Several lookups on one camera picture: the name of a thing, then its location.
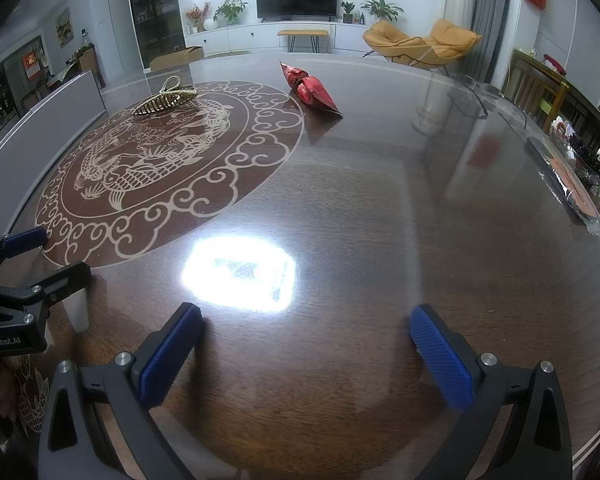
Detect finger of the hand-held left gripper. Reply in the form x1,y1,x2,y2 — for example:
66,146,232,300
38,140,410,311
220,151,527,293
0,260,92,323
0,227,48,281

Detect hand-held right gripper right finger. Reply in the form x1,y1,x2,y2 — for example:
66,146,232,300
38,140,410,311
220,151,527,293
409,304,576,480

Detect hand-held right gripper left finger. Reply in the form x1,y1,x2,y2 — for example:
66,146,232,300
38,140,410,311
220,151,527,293
37,302,204,480

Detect large white box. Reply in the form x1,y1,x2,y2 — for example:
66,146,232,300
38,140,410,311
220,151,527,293
0,70,108,176

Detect wooden side cabinet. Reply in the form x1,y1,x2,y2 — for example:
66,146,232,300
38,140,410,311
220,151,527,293
77,45,103,86

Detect gold ribbed hair clip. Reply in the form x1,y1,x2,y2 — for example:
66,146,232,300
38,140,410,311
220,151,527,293
132,76,198,118

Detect cardboard box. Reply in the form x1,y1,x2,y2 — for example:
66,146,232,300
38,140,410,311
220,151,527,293
150,46,204,71

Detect cluster of small bottles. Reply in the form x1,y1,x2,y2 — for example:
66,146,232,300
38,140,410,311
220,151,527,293
550,115,600,236

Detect eyeglasses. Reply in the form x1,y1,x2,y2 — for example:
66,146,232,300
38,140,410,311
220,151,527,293
450,71,491,120

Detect dark glass display cabinet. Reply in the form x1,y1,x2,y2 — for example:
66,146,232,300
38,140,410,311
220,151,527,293
126,0,186,68

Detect red flower bouquet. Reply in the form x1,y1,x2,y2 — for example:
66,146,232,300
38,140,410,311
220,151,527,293
185,4,212,34

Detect wooden chair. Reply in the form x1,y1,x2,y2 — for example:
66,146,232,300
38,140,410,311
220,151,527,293
502,50,571,126

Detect white television cabinet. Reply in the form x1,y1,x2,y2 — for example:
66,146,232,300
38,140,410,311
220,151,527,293
184,21,381,56

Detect dark wooden sideboard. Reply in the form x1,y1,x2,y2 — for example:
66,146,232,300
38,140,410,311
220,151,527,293
510,47,600,161

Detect red snack packet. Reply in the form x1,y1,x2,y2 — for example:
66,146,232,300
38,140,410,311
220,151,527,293
279,61,343,117

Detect bushy green potted plant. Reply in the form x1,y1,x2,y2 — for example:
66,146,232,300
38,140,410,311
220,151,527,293
213,0,249,27

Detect orange lounge chair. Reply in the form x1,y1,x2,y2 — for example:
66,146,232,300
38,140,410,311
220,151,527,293
362,19,483,71

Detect white sheer curtain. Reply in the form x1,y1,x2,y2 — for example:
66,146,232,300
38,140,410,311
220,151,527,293
570,0,600,116

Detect wooden bench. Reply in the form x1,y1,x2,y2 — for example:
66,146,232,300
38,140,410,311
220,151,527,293
277,29,329,54

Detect grey curtain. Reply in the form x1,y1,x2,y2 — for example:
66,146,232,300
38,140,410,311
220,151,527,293
467,0,511,86

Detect broad leaf potted plant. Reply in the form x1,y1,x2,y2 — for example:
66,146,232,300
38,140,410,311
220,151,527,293
360,0,405,23

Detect black television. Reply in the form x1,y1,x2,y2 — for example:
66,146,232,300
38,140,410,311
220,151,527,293
255,0,339,22

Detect framed wall painting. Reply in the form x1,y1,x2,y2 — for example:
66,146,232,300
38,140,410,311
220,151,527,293
55,7,74,48

